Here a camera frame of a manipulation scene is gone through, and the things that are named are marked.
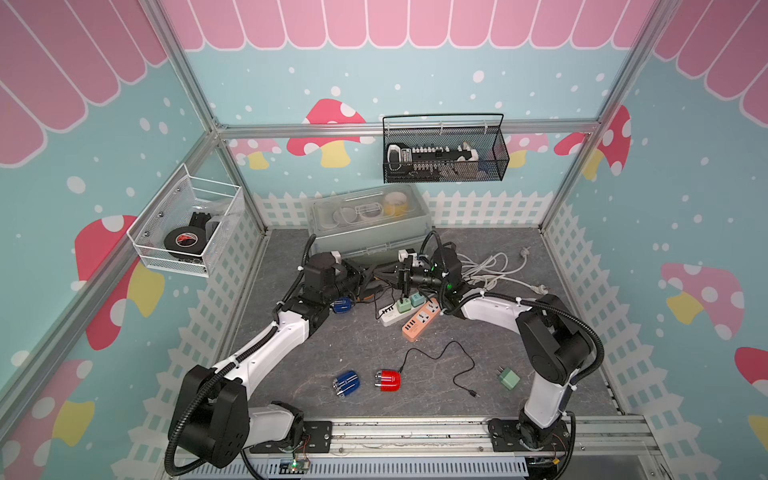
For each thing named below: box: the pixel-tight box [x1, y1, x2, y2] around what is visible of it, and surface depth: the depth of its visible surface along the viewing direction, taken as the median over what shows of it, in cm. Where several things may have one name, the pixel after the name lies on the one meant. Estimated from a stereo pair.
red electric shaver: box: [374, 370, 401, 392], surface depth 82 cm
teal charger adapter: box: [411, 292, 426, 307], surface depth 94 cm
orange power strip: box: [402, 298, 441, 343], surface depth 93 cm
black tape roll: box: [164, 226, 207, 260], surface depth 70 cm
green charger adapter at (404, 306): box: [397, 298, 411, 313], surface depth 93 cm
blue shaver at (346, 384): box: [333, 370, 361, 397], surface depth 82 cm
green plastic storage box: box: [305, 184, 434, 263], surface depth 99 cm
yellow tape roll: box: [384, 191, 409, 217], surface depth 105 cm
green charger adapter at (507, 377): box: [496, 366, 521, 391], surface depth 83 cm
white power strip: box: [379, 303, 425, 327], surface depth 96 cm
